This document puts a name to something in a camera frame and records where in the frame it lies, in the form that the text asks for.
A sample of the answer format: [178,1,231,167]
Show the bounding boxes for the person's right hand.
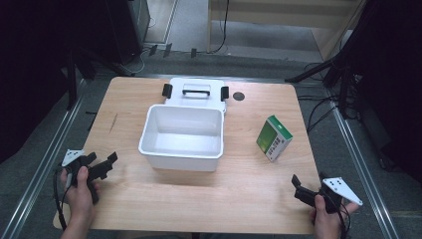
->
[310,193,360,239]

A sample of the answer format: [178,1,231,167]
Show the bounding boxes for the black tripod stand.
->
[284,46,369,120]

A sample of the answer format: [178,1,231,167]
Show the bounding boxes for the black cabinet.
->
[104,0,151,66]

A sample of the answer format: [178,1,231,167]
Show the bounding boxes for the green and white carton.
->
[255,115,294,163]

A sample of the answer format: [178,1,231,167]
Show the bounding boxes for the metal floor rail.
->
[0,79,88,239]
[326,89,401,239]

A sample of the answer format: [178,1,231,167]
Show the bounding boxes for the person's left hand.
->
[60,165,101,221]

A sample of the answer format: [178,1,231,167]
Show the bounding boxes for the black hanging cable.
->
[208,0,231,55]

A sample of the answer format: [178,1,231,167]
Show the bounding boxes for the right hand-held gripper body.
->
[294,176,363,215]

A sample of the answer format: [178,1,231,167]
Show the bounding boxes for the light wooden platform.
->
[206,0,367,62]

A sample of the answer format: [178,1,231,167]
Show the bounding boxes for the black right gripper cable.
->
[331,195,353,239]

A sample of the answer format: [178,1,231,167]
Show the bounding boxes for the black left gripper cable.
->
[53,166,73,232]

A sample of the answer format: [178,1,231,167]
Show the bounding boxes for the white storage box with lid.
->
[137,77,230,173]

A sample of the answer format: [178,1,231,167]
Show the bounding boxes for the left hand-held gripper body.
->
[61,148,101,205]

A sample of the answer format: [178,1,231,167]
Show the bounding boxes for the black floor cables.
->
[297,61,361,134]

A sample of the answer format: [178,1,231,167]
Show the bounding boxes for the dark curtain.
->
[0,0,115,165]
[334,0,422,183]

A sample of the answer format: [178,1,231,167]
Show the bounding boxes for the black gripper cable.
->
[331,195,353,239]
[53,166,73,232]

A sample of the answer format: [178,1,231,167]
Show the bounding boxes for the white floor cable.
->
[127,14,157,76]

